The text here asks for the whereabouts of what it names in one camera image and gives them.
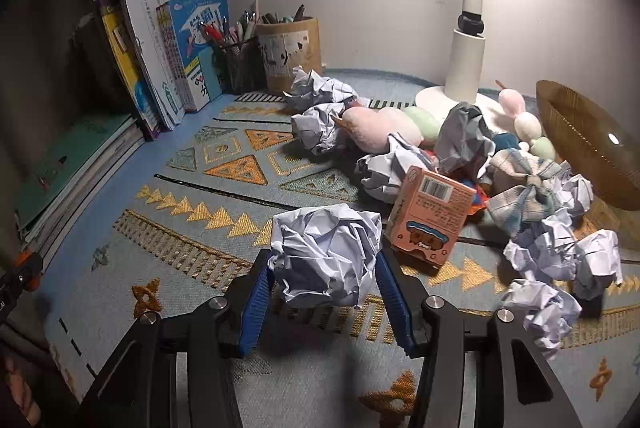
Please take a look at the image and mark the plaid fabric bow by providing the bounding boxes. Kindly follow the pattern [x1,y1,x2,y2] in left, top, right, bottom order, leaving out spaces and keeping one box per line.
[485,148,571,236]

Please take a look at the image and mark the patterned woven table mat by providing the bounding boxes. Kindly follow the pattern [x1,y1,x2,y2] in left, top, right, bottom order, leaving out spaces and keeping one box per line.
[42,68,640,428]

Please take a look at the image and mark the set of patterned-spine workbooks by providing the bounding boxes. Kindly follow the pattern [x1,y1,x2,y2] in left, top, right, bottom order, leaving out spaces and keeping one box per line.
[156,3,188,114]

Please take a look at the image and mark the stack of flat books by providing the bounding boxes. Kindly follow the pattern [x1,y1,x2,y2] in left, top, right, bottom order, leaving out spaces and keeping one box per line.
[14,111,146,259]

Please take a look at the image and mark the large pastel plush dango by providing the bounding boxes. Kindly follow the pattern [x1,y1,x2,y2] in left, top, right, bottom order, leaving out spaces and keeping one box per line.
[332,105,443,154]

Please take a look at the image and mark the bunch of pens and pencils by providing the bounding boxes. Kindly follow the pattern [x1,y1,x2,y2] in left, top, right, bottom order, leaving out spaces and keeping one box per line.
[200,0,261,49]

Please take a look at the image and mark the small pastel plush skewer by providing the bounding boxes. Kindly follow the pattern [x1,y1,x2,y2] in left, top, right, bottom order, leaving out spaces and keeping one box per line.
[495,81,558,161]

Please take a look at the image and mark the person's left hand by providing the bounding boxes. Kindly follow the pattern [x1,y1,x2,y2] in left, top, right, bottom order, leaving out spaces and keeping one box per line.
[0,353,43,426]

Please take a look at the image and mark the dark cloth bag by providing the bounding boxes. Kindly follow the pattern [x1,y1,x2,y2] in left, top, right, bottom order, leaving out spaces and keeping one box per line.
[70,13,136,109]

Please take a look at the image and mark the bamboo pen holder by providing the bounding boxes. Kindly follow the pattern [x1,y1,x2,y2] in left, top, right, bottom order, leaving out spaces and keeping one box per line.
[255,16,323,96]

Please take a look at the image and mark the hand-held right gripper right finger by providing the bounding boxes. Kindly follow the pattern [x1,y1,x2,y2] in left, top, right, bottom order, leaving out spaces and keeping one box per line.
[375,248,603,428]

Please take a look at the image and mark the white paper booklets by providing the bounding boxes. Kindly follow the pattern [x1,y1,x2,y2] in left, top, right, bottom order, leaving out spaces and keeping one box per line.
[114,0,211,131]

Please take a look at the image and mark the small teal book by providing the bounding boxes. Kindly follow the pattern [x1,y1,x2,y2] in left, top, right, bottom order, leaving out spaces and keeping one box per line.
[197,46,226,102]

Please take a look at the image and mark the bunch of dark markers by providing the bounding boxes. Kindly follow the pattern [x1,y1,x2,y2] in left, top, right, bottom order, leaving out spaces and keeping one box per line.
[257,4,313,26]

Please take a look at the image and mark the yellow and purple book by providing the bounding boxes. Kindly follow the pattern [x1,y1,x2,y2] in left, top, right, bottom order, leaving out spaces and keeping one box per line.
[95,0,161,141]

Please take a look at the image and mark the white plush rabbit blue outfit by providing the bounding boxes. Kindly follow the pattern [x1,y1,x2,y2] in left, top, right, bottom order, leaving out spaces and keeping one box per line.
[492,131,521,154]

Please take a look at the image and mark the blue cartoon workbook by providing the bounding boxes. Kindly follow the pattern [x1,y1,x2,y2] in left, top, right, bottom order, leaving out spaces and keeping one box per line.
[167,0,231,111]

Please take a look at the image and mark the pile of paper balls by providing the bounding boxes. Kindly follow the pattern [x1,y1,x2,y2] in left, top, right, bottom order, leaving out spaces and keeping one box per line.
[282,66,623,359]

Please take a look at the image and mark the white paper wad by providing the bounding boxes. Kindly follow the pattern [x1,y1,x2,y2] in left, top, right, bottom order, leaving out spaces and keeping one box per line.
[270,203,383,309]

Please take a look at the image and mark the pink cardboard snack box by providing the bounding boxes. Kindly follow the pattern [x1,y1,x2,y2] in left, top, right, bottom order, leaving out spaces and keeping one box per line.
[384,165,478,269]

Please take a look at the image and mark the black mesh pen holder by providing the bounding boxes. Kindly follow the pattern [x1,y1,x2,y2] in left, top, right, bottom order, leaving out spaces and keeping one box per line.
[212,36,266,95]

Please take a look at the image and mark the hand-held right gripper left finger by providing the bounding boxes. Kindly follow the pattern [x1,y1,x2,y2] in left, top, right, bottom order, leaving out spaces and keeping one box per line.
[75,248,278,428]

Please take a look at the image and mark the white desk lamp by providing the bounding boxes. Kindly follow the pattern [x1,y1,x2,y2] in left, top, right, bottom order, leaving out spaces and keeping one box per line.
[415,0,601,124]

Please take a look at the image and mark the woven brown basket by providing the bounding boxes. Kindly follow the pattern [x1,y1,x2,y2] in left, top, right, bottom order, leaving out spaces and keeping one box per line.
[536,80,640,211]

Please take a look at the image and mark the colourful small toy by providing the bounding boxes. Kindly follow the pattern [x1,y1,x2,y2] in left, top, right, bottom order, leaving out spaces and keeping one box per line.
[450,173,488,214]

